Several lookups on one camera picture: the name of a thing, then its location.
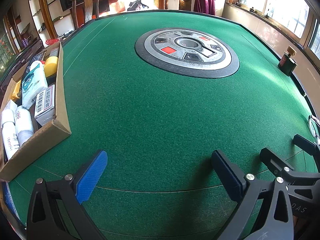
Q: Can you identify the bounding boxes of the white spray bottle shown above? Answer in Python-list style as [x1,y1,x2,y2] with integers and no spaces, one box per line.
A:
[1,109,20,160]

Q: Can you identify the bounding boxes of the white plastic bottle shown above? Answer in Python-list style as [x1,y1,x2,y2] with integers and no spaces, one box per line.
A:
[15,106,34,147]

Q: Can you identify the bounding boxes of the shallow cardboard tray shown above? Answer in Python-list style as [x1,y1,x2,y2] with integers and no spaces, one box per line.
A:
[1,42,71,181]

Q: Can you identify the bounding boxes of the white red medicine box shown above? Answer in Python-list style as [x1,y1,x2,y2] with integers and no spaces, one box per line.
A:
[34,84,55,126]

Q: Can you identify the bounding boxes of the white tissue packet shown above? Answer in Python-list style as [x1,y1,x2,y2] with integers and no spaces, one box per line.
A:
[22,60,48,109]

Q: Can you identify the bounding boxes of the yellow round jar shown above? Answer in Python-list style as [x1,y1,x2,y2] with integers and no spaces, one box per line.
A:
[44,56,59,77]

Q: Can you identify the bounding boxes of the eyeglasses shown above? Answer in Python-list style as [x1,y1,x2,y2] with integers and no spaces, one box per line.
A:
[308,114,320,145]

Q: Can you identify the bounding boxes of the blue white booklet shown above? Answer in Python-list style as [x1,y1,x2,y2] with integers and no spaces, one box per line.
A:
[1,182,20,220]

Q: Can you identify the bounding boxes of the dark perfume bottle gold cap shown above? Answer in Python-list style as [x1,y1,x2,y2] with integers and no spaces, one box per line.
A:
[278,46,297,76]

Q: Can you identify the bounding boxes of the round mahjong table control panel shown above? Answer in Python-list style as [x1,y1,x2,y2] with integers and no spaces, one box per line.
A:
[135,28,240,79]

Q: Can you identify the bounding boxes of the wooden chair left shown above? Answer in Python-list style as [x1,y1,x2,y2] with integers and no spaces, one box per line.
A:
[71,0,99,30]

